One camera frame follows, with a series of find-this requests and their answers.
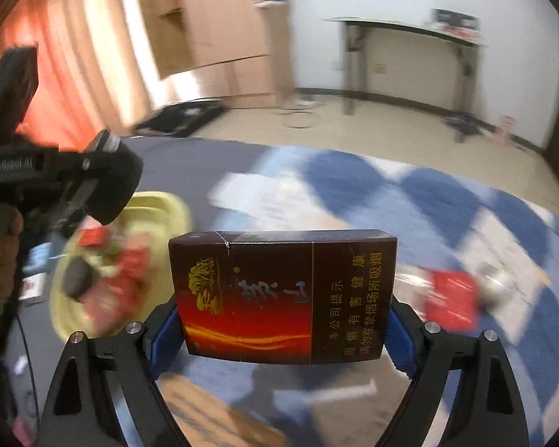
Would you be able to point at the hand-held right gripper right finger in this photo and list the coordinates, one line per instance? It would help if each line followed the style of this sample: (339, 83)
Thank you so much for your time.
(400, 344)

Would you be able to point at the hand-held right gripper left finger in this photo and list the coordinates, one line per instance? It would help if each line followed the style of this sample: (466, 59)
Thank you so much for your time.
(165, 335)

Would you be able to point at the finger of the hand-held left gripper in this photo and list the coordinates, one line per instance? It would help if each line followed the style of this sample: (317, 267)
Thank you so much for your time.
(72, 214)

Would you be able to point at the black foam cylinder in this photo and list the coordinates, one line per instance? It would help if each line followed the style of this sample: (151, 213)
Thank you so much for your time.
(78, 279)

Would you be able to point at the red carton box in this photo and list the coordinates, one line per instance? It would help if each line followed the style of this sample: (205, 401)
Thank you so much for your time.
(121, 274)

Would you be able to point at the pale yellow plastic basin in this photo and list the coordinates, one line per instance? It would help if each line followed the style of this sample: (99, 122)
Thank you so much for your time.
(163, 223)

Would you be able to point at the dark red lion cigarette box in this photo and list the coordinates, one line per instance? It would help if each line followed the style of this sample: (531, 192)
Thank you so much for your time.
(270, 298)

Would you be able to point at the person's left hand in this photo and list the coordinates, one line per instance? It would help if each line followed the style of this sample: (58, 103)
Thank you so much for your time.
(7, 233)

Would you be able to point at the flat red box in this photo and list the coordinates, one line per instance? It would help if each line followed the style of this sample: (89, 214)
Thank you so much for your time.
(452, 298)

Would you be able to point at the brown cardboard sheet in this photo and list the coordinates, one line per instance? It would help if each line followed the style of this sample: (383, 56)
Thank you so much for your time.
(214, 416)

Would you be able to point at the dark grey bed sheet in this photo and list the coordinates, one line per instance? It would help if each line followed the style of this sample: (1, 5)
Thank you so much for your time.
(167, 163)

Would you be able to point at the orange curtain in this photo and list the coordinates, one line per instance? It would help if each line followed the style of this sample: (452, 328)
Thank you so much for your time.
(60, 56)

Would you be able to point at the blue white checked blanket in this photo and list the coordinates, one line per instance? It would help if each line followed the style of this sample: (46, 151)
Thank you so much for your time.
(400, 205)

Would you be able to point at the black floor mat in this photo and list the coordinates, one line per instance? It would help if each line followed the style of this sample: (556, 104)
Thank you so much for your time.
(181, 118)

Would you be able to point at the white paper sheet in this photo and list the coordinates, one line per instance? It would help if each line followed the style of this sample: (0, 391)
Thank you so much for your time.
(256, 198)

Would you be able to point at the wooden wardrobe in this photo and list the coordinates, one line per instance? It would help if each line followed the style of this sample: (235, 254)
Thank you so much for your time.
(214, 23)

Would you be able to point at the dark folding table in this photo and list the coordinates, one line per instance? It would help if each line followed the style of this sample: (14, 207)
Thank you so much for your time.
(400, 28)

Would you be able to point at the black and white box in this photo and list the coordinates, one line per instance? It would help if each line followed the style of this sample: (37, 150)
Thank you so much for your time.
(454, 21)

